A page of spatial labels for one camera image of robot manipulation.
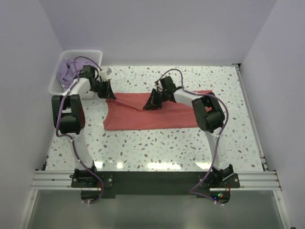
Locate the purple t-shirt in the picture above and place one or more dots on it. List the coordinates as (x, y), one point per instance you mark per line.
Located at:
(66, 72)

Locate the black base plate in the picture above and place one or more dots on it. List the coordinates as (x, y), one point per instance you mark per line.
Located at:
(155, 183)

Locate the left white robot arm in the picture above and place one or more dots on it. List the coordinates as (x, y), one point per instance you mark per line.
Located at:
(69, 117)

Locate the salmon red t-shirt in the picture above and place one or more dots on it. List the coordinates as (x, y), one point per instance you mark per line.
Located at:
(126, 113)

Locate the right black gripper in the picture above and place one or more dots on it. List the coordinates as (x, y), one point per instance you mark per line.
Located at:
(152, 104)

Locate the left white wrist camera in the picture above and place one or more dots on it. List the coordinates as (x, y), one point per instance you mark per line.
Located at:
(104, 74)

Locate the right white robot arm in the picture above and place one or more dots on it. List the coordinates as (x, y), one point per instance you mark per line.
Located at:
(208, 114)

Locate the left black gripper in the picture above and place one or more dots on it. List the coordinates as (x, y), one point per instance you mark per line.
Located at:
(108, 93)

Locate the white plastic laundry basket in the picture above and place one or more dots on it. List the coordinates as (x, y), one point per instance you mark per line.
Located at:
(55, 88)

